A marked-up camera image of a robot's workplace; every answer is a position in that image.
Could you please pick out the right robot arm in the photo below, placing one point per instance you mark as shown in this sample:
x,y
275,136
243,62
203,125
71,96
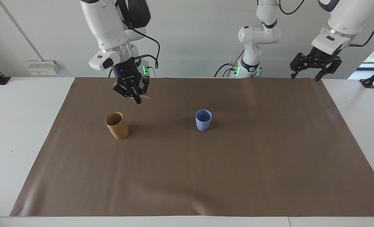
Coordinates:
x,y
103,25

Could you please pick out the white wall socket box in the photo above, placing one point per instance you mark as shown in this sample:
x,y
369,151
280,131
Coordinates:
x,y
43,67

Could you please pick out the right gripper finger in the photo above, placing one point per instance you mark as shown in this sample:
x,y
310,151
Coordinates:
x,y
123,90
141,90

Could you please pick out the blue cup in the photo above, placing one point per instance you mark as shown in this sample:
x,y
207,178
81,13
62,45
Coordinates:
x,y
203,122

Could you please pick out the brown cup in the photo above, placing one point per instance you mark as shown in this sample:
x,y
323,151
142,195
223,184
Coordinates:
x,y
117,126

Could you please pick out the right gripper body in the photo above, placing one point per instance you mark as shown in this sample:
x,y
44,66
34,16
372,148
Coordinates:
x,y
125,71

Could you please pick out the pink chopstick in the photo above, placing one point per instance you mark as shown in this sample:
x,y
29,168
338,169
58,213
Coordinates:
x,y
147,98

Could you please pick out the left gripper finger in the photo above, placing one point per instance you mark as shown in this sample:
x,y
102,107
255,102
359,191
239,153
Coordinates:
x,y
329,67
301,64

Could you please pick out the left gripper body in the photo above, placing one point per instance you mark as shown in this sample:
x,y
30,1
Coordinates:
x,y
324,56

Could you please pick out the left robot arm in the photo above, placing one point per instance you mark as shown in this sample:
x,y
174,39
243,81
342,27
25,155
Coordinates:
x,y
341,19

